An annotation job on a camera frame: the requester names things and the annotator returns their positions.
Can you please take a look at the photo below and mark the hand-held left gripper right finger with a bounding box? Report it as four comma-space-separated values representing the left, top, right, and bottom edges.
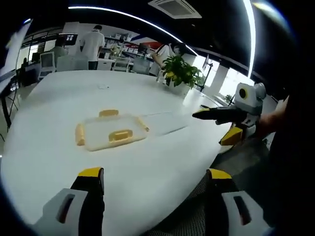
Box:
205, 168, 274, 236

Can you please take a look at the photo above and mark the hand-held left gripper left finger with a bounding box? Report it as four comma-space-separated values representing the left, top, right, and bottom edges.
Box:
33, 167, 105, 236

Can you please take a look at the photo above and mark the clear plastic box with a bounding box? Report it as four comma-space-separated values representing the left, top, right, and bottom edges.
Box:
82, 113, 149, 151

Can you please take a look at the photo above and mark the person's right hand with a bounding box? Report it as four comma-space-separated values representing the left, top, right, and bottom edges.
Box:
255, 108, 287, 138

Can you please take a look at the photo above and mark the monitor on black stand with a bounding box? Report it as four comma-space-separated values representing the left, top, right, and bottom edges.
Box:
201, 54, 214, 92

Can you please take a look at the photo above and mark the green potted plant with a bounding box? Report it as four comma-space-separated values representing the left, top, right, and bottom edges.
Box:
161, 55, 204, 89

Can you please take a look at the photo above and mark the curved ceiling light strip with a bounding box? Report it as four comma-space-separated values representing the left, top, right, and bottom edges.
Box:
68, 6, 197, 56
242, 0, 257, 79

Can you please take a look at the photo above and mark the white chair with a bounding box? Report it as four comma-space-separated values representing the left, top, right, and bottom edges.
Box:
38, 51, 57, 79
112, 58, 131, 73

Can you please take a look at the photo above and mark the ceiling air vent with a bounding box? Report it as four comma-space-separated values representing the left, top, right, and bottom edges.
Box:
147, 0, 203, 19

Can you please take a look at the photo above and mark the dark computer monitor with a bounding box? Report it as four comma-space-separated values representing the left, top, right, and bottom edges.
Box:
58, 33, 79, 46

